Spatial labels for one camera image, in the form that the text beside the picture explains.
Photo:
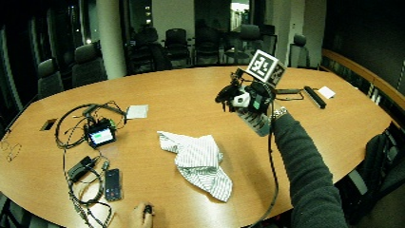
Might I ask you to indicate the grey wrist board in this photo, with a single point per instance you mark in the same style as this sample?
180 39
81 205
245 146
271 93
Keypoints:
255 122

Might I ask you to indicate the black smartphone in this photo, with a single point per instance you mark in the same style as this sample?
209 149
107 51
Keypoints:
113 185

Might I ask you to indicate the white marker cube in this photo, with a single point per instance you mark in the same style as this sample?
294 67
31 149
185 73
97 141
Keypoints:
263 66

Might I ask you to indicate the silver wristwatch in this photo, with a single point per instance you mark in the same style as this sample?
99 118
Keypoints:
279 112

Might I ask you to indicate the black office chair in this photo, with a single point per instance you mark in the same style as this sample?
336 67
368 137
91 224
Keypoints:
176 44
147 50
248 39
207 44
298 52

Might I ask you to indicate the black power adapter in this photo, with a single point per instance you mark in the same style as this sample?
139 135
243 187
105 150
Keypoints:
80 168

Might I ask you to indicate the white striped cloth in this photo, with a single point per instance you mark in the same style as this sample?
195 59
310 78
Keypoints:
197 158

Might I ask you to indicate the long black bar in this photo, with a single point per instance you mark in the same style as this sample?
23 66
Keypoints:
316 97

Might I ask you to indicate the white paper card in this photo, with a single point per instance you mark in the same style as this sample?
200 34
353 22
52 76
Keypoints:
137 111

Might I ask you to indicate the small white card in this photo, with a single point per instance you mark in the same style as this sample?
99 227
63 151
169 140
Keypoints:
326 92

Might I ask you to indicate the small black monitor device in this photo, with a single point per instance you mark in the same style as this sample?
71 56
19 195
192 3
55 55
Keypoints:
100 136

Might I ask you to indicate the white column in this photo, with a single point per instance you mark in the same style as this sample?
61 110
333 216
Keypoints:
111 38

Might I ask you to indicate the grey office chair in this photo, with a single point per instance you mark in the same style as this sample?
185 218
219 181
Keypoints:
88 65
49 77

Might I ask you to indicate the eyeglasses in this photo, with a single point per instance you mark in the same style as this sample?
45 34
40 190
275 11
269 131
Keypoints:
12 151

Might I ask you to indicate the black jacket on chair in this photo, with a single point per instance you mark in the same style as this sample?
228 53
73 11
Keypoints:
380 164

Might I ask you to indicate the white palm camera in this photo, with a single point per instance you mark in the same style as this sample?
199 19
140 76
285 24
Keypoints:
240 100

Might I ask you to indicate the wooden wall ledge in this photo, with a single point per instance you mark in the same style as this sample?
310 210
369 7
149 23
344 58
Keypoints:
370 77

